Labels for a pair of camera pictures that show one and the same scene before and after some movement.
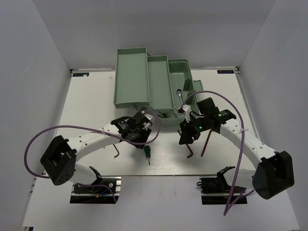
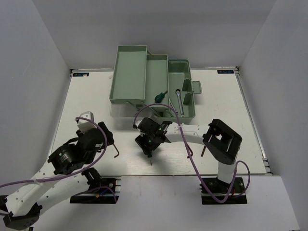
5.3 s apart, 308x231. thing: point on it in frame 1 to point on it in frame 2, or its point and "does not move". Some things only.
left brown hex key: (118, 151) does not move
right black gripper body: (199, 125) to (150, 136)
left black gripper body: (137, 132) to (109, 139)
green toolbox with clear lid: (162, 86) does not move
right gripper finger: (196, 135) to (154, 146)
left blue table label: (81, 74) does not move
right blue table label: (225, 71) does not move
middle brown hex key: (187, 146) does not move
